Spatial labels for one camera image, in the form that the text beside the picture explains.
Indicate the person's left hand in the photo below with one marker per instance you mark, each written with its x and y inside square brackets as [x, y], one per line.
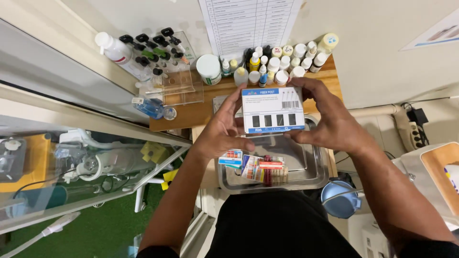
[215, 134]

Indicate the person's right hand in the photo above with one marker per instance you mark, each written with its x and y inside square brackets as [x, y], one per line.
[333, 122]

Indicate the white blue cardboard box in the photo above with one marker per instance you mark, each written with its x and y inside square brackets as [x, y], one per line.
[272, 109]

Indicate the small white blue packet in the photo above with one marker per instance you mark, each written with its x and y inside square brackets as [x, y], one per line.
[230, 158]

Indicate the colourful striped packet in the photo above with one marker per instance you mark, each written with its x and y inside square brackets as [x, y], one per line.
[251, 168]

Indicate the small clear glass dish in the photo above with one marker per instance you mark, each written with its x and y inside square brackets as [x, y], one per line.
[169, 113]

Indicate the steel instrument tray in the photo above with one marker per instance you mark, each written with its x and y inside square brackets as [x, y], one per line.
[304, 168]

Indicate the red white packet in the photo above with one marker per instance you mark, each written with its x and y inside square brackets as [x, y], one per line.
[271, 163]

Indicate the white round jar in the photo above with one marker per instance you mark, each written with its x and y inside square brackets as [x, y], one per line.
[209, 69]

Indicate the clear acrylic holder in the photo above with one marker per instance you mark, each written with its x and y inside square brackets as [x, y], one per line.
[177, 77]

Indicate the clear bottle blue liquid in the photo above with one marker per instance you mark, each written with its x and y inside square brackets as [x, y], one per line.
[150, 106]

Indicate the tan pack of files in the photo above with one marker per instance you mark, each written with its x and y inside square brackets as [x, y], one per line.
[278, 176]

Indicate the white power strip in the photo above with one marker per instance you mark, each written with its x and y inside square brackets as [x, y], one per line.
[408, 130]

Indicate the group of small bottles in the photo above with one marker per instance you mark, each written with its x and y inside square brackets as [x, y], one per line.
[283, 61]

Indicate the blue plastic bucket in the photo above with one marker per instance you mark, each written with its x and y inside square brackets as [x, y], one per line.
[340, 200]

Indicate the black power adapter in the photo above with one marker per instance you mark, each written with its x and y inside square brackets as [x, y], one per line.
[417, 115]

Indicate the person's black clothing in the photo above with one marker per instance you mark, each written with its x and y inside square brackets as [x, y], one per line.
[276, 229]

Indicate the white box wooden inside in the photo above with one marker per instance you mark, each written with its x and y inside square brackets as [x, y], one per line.
[434, 175]

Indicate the printed paper list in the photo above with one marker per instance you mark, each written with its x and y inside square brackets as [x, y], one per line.
[247, 23]

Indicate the white bottle red label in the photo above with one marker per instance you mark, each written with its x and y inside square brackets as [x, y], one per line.
[116, 52]

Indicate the glass cabinet with equipment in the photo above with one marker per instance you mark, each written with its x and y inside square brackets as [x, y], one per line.
[71, 168]

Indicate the beige wall pipe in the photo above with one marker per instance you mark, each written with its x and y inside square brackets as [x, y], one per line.
[373, 110]

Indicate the wall poster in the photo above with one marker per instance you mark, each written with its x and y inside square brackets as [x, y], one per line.
[435, 34]

